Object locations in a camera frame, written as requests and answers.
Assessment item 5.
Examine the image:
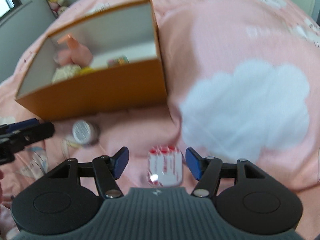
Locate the pink lotion bottle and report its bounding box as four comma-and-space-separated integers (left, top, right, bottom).
57, 34, 93, 68

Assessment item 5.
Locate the white cloth pouch package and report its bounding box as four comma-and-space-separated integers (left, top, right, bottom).
52, 64, 81, 83

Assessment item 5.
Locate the yellow bulb-cap bottle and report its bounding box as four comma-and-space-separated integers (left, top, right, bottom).
78, 67, 98, 75

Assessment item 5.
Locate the person left hand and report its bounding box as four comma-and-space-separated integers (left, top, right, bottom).
0, 170, 4, 203

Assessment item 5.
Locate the small white lidded jar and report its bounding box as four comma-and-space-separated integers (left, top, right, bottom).
72, 120, 100, 145

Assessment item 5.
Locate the red white mint tin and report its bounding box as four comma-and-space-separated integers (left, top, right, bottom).
146, 146, 183, 187

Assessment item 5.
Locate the orange cardboard storage box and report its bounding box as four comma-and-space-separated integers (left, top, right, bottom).
15, 0, 167, 121

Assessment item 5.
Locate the window with grey frame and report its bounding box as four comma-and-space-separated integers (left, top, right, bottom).
0, 0, 33, 28

